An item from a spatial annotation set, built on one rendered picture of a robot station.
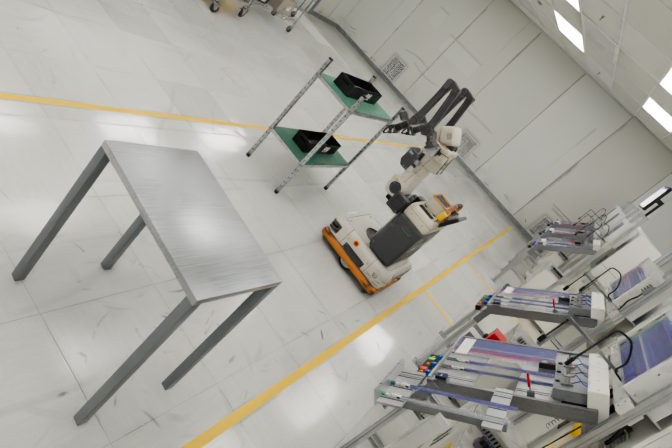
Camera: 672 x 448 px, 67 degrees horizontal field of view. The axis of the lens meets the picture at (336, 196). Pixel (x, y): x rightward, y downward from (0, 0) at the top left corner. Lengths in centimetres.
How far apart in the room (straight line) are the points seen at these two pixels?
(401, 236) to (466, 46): 812
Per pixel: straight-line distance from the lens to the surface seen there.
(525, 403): 249
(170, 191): 197
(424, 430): 230
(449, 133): 399
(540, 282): 714
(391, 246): 399
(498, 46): 1152
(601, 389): 250
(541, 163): 1112
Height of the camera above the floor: 188
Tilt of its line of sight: 22 degrees down
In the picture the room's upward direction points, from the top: 45 degrees clockwise
